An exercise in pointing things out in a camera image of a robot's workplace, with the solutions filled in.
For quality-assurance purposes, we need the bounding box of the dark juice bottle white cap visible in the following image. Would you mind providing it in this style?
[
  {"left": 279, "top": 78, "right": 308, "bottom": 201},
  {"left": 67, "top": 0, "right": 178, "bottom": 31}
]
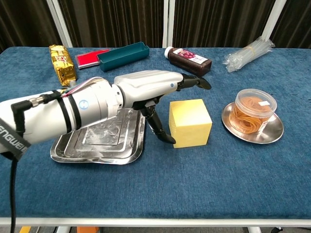
[{"left": 164, "top": 46, "right": 212, "bottom": 78}]

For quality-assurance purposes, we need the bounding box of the bundle of clear plastic straws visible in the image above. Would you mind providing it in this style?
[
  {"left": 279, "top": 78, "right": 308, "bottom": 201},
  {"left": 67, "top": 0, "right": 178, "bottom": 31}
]
[{"left": 223, "top": 35, "right": 276, "bottom": 73}]

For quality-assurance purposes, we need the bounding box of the red flat ink pad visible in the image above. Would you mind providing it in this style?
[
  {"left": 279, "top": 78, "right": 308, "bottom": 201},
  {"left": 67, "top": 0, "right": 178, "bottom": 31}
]
[{"left": 75, "top": 48, "right": 111, "bottom": 70}]

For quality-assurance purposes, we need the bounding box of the orange box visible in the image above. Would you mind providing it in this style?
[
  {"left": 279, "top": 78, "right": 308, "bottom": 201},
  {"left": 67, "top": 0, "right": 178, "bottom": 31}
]
[{"left": 77, "top": 226, "right": 100, "bottom": 233}]

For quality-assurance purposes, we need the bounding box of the round steel plate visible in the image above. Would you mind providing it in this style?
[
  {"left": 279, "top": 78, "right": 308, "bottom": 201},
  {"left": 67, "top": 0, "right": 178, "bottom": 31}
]
[{"left": 221, "top": 101, "right": 284, "bottom": 145}]

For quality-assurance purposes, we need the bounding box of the rectangular steel tray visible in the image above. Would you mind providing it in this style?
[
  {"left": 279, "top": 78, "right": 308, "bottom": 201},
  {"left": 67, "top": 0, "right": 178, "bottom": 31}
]
[{"left": 50, "top": 106, "right": 146, "bottom": 165}]

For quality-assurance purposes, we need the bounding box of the dark brown curtain panel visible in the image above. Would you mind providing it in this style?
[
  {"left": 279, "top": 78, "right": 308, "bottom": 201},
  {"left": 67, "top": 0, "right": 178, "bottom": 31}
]
[
  {"left": 0, "top": 0, "right": 63, "bottom": 53},
  {"left": 57, "top": 0, "right": 166, "bottom": 49},
  {"left": 173, "top": 0, "right": 277, "bottom": 49},
  {"left": 271, "top": 0, "right": 311, "bottom": 49}
]

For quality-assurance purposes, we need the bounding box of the yellow cube block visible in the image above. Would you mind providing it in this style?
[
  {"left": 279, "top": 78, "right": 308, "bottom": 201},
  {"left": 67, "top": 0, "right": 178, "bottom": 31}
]
[{"left": 169, "top": 99, "right": 213, "bottom": 149}]

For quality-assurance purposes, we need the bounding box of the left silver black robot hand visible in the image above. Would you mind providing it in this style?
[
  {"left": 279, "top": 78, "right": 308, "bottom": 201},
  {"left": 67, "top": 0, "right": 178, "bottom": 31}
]
[{"left": 113, "top": 69, "right": 212, "bottom": 145}]

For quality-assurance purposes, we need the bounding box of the white table frame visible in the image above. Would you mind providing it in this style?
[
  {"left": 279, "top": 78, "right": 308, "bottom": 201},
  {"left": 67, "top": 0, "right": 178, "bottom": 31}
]
[{"left": 0, "top": 217, "right": 311, "bottom": 233}]

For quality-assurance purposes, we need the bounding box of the blue tablecloth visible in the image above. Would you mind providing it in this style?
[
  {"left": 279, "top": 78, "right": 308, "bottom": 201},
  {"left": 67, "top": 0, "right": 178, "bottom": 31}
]
[{"left": 0, "top": 47, "right": 311, "bottom": 219}]

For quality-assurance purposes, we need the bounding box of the gold foil snack packet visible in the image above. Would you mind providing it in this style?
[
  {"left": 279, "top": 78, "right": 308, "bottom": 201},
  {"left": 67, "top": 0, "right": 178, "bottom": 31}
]
[{"left": 48, "top": 44, "right": 78, "bottom": 87}]

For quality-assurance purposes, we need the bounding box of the black sleeved arm cable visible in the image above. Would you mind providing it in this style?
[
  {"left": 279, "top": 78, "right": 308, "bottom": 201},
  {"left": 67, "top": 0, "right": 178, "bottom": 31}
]
[{"left": 0, "top": 118, "right": 32, "bottom": 219}]

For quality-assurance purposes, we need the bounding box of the clear jar of rubber bands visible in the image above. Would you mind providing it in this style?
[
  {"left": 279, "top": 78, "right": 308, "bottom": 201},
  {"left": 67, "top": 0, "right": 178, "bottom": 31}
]
[{"left": 229, "top": 89, "right": 277, "bottom": 134}]

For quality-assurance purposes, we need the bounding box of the white frame post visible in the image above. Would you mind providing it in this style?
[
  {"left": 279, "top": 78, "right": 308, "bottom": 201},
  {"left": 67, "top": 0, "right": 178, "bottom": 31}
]
[
  {"left": 261, "top": 0, "right": 288, "bottom": 42},
  {"left": 162, "top": 0, "right": 175, "bottom": 49},
  {"left": 46, "top": 0, "right": 73, "bottom": 48}
]

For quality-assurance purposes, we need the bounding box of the teal rectangular plastic box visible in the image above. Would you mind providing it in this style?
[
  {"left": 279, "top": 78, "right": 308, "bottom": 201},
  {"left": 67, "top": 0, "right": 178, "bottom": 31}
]
[{"left": 97, "top": 41, "right": 151, "bottom": 72}]

